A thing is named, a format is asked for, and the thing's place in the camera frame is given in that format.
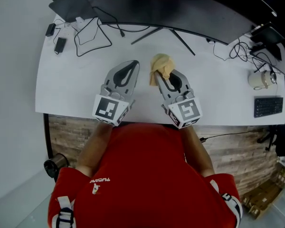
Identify black curved computer monitor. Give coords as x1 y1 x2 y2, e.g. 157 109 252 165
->
76 0 278 57

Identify cardboard boxes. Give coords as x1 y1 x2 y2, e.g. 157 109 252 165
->
241 155 285 221

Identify black keyboard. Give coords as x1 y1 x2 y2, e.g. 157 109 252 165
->
254 96 284 119

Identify black desk leg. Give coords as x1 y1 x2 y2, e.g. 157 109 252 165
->
43 114 58 183

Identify tangled black cables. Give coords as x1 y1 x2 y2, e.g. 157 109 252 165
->
212 38 274 74

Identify looped black cable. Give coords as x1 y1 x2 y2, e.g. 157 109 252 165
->
74 17 113 57

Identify tan cloth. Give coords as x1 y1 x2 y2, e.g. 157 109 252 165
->
148 53 176 86

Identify white mug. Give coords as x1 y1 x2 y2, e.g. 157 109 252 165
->
247 69 278 90

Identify black floor cable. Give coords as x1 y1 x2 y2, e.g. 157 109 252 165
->
199 130 253 144

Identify black cable with plug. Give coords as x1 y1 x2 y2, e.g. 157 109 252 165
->
92 6 151 38

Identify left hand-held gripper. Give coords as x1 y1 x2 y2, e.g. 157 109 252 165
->
92 60 141 127

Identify person's right forearm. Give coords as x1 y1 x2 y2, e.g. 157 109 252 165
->
180 125 215 178

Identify small black power adapter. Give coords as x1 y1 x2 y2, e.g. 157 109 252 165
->
45 23 57 38

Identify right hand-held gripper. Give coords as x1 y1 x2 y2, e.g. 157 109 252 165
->
155 70 203 130

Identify person's red shirt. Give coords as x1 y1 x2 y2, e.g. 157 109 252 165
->
47 122 243 228

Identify person's left forearm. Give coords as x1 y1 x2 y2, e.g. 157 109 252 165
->
75 122 115 177

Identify black power brick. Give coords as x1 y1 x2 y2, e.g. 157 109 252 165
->
54 37 67 55

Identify black electronic device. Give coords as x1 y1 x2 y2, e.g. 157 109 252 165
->
248 22 285 61

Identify white power strip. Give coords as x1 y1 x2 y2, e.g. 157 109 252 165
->
61 16 86 37

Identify dark cylindrical bin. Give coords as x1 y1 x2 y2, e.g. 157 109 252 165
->
43 152 70 178

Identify black office chair base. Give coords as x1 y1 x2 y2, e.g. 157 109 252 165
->
256 124 285 157

